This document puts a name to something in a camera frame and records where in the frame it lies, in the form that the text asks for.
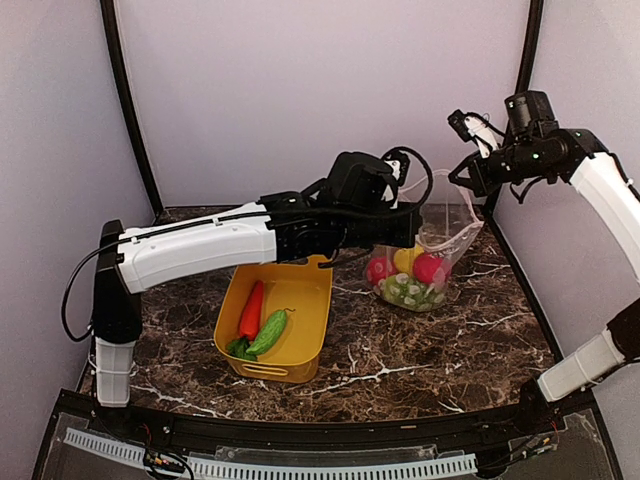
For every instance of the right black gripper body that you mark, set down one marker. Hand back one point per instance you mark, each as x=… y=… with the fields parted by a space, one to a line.
x=488 y=181

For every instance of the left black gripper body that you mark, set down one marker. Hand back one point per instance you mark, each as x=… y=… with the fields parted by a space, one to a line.
x=365 y=229

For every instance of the yellow toy lemon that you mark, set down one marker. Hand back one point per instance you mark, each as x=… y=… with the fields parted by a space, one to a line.
x=404 y=259

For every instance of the red toy apple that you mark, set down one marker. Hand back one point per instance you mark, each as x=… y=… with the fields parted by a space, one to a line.
x=379 y=268

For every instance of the red toy tomato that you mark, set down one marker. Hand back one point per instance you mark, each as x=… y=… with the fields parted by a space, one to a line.
x=431 y=270

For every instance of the clear zip top bag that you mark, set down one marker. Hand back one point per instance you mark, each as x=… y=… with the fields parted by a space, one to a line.
x=450 y=225

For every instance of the green toy grapes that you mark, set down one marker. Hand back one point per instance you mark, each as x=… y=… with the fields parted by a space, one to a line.
x=407 y=292

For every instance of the green toy cucumber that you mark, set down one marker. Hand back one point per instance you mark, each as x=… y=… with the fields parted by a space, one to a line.
x=270 y=333

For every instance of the orange toy carrot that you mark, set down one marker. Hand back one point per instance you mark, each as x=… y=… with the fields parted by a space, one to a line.
x=250 y=319

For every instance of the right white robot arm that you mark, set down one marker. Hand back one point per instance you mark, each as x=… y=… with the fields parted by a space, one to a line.
x=587 y=268

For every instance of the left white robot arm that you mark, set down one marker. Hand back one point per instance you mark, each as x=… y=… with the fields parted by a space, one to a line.
x=277 y=228

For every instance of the yellow plastic basket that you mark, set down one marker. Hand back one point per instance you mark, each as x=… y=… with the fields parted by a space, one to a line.
x=303 y=287

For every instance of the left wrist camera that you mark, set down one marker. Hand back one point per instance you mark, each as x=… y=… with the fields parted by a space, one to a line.
x=360 y=181

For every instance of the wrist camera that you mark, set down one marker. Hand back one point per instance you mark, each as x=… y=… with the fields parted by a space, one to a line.
x=530 y=114
x=360 y=181

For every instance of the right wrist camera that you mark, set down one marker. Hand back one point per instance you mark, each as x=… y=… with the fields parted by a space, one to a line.
x=530 y=114

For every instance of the right black frame post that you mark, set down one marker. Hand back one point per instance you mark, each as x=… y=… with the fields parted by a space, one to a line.
x=530 y=44

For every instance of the black frame post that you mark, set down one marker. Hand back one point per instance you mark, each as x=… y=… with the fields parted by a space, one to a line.
x=123 y=89
x=530 y=44

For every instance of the white slotted cable duct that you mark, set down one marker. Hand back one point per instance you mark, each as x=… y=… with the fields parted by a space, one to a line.
x=244 y=463

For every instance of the black front rail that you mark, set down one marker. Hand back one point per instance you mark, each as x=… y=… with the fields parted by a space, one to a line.
x=476 y=431

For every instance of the left black frame post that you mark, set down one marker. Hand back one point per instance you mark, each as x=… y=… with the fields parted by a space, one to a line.
x=123 y=89

